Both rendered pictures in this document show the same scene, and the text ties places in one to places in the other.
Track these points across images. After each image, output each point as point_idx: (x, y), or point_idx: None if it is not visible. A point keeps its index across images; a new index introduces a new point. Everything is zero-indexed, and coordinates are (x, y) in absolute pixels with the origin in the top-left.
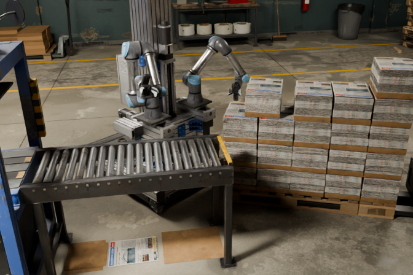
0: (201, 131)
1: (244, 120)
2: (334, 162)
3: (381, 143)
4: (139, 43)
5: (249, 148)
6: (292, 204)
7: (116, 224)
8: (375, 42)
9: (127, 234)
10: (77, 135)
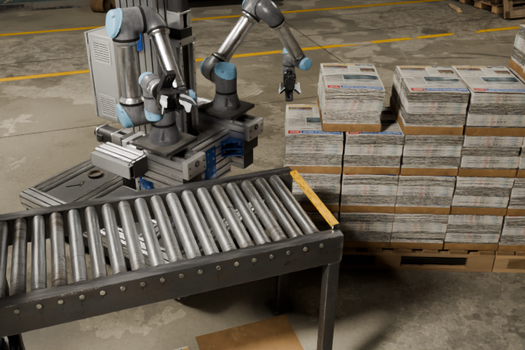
0: (241, 155)
1: (323, 137)
2: (463, 197)
3: None
4: (141, 12)
5: (328, 183)
6: (393, 263)
7: (113, 330)
8: None
9: (137, 348)
10: (10, 166)
